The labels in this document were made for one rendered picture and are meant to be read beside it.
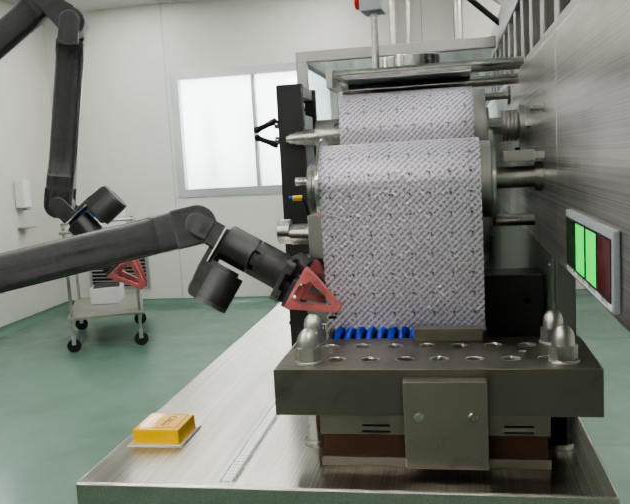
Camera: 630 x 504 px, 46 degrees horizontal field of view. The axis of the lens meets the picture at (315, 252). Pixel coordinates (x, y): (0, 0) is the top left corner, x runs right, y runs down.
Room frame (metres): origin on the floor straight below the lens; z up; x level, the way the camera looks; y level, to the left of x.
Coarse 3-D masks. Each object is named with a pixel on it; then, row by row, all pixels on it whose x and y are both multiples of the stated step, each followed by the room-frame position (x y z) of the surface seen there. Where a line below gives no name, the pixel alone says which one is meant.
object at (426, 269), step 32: (352, 224) 1.09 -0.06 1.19; (384, 224) 1.09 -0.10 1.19; (416, 224) 1.08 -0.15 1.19; (448, 224) 1.07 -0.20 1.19; (480, 224) 1.06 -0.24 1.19; (352, 256) 1.10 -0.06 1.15; (384, 256) 1.09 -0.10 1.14; (416, 256) 1.08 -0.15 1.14; (448, 256) 1.07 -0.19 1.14; (480, 256) 1.06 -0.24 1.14; (352, 288) 1.10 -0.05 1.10; (384, 288) 1.09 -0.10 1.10; (416, 288) 1.08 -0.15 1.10; (448, 288) 1.07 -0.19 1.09; (480, 288) 1.06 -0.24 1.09; (352, 320) 1.10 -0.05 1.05; (384, 320) 1.09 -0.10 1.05; (416, 320) 1.08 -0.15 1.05; (448, 320) 1.07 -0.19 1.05; (480, 320) 1.06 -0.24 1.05
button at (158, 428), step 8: (152, 416) 1.07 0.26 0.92; (160, 416) 1.07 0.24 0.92; (168, 416) 1.07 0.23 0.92; (176, 416) 1.07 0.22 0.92; (184, 416) 1.06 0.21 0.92; (192, 416) 1.07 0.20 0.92; (144, 424) 1.04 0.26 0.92; (152, 424) 1.04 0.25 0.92; (160, 424) 1.04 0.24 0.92; (168, 424) 1.03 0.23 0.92; (176, 424) 1.03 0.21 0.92; (184, 424) 1.04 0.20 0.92; (192, 424) 1.07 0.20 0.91; (136, 432) 1.02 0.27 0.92; (144, 432) 1.02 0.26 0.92; (152, 432) 1.02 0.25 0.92; (160, 432) 1.02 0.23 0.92; (168, 432) 1.01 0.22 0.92; (176, 432) 1.01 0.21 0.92; (184, 432) 1.03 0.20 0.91; (136, 440) 1.02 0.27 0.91; (144, 440) 1.02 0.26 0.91; (152, 440) 1.02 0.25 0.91; (160, 440) 1.02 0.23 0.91; (168, 440) 1.01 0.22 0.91; (176, 440) 1.01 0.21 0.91
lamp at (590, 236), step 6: (588, 234) 0.70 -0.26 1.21; (594, 234) 0.67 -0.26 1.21; (588, 240) 0.70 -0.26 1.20; (594, 240) 0.67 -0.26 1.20; (588, 246) 0.70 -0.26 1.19; (594, 246) 0.67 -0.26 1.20; (588, 252) 0.70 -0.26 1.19; (594, 252) 0.67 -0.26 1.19; (588, 258) 0.70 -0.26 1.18; (594, 258) 0.67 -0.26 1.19; (588, 264) 0.70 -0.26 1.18; (594, 264) 0.67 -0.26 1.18; (588, 270) 0.70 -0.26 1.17; (594, 270) 0.67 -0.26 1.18; (588, 276) 0.71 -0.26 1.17; (594, 276) 0.68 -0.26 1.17; (594, 282) 0.68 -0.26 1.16
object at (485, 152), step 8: (480, 144) 1.10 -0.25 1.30; (488, 144) 1.09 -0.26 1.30; (480, 152) 1.08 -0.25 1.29; (488, 152) 1.08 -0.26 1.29; (488, 160) 1.07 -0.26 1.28; (488, 168) 1.07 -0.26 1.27; (488, 176) 1.06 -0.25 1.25; (488, 184) 1.06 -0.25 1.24; (488, 192) 1.07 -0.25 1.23; (488, 200) 1.07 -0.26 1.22; (488, 208) 1.08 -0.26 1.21; (488, 216) 1.11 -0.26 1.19
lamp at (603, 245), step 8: (600, 240) 0.65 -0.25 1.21; (600, 248) 0.65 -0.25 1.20; (608, 248) 0.61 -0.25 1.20; (600, 256) 0.65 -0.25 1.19; (608, 256) 0.61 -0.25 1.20; (600, 264) 0.65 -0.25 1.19; (608, 264) 0.61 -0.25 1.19; (600, 272) 0.65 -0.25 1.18; (608, 272) 0.61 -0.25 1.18; (600, 280) 0.65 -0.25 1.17; (608, 280) 0.61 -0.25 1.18; (600, 288) 0.65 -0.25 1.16; (608, 288) 0.61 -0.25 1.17; (608, 296) 0.61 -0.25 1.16
